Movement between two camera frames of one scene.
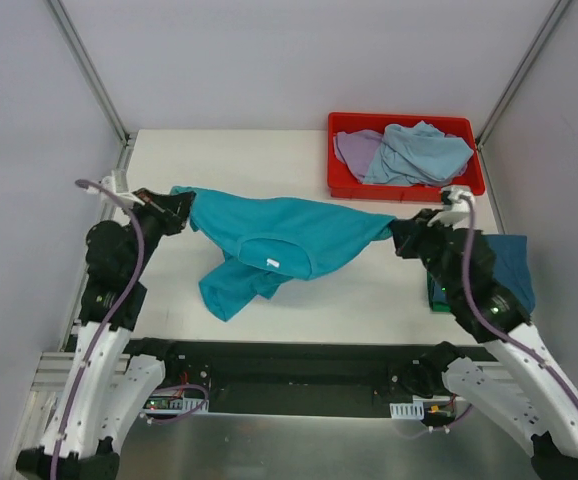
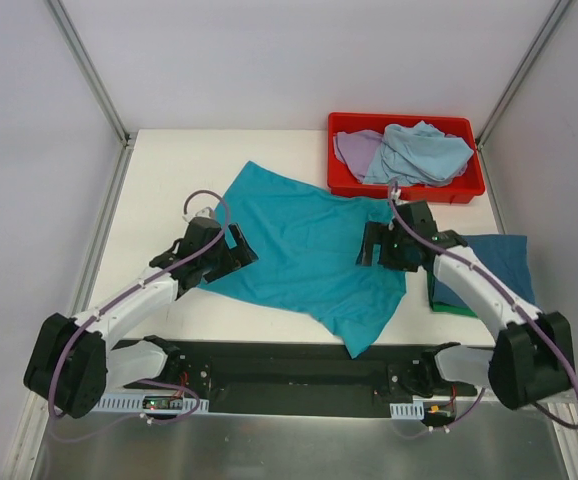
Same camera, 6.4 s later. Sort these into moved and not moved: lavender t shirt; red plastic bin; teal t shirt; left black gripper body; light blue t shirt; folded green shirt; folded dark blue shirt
Moved: left black gripper body; teal t shirt
Not moved: folded dark blue shirt; light blue t shirt; red plastic bin; folded green shirt; lavender t shirt
